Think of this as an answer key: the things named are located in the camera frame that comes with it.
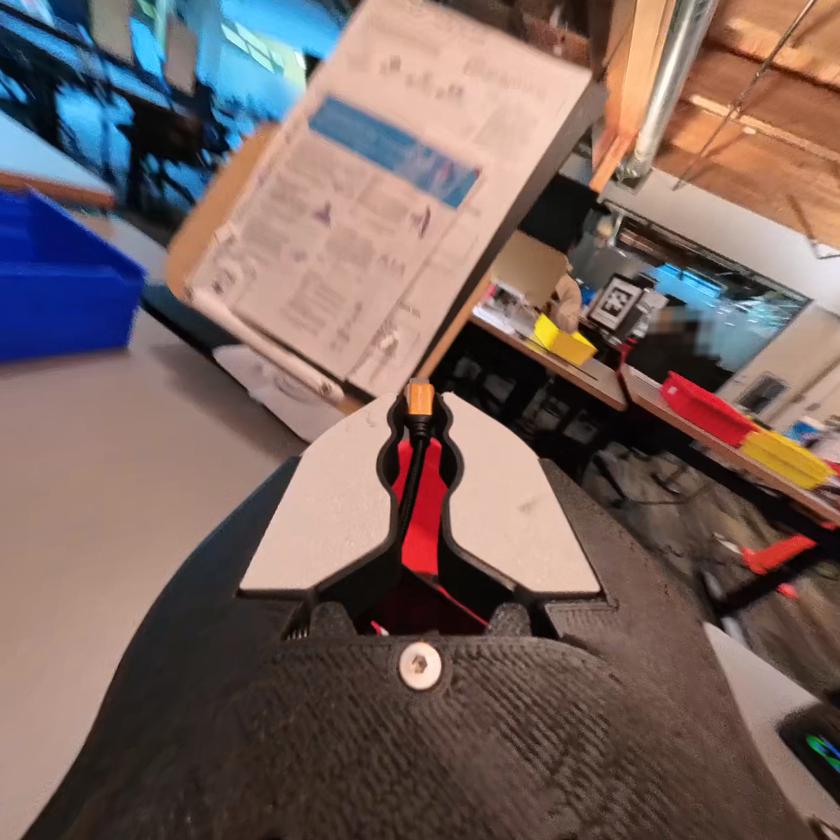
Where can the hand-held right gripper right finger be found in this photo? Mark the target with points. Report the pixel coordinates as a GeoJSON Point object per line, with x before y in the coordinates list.
{"type": "Point", "coordinates": [512, 505]}

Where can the orange chair base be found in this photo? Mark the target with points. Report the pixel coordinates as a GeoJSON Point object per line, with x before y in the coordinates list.
{"type": "Point", "coordinates": [778, 554]}

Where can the grey desk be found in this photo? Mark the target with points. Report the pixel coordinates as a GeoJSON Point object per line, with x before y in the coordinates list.
{"type": "Point", "coordinates": [98, 525]}

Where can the white stand base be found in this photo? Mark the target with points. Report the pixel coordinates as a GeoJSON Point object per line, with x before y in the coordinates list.
{"type": "Point", "coordinates": [269, 387]}

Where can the long red plastic bin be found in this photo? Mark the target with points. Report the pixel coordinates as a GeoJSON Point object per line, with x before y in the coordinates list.
{"type": "Point", "coordinates": [709, 407]}

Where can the black white tag marker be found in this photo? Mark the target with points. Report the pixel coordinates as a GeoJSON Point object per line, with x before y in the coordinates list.
{"type": "Point", "coordinates": [615, 300]}

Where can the silver ceiling duct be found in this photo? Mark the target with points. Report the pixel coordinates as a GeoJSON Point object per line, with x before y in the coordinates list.
{"type": "Point", "coordinates": [669, 79]}

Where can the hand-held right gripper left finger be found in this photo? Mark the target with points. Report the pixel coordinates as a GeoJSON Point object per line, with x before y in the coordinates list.
{"type": "Point", "coordinates": [328, 512]}

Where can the yellow plastic bin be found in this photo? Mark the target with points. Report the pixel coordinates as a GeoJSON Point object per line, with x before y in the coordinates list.
{"type": "Point", "coordinates": [564, 342]}
{"type": "Point", "coordinates": [784, 459]}

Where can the blue plastic bin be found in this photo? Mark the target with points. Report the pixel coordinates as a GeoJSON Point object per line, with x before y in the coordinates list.
{"type": "Point", "coordinates": [59, 282]}

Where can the wooden background table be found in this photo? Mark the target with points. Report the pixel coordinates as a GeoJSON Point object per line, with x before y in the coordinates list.
{"type": "Point", "coordinates": [590, 377]}

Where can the black power bank green display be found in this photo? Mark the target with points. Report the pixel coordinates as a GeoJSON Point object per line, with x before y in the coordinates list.
{"type": "Point", "coordinates": [814, 741]}

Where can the wooden document stand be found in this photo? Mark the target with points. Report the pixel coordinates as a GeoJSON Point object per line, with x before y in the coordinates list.
{"type": "Point", "coordinates": [210, 197]}

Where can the printed instruction sheets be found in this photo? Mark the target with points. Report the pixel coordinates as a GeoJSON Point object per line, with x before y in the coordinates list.
{"type": "Point", "coordinates": [394, 197]}

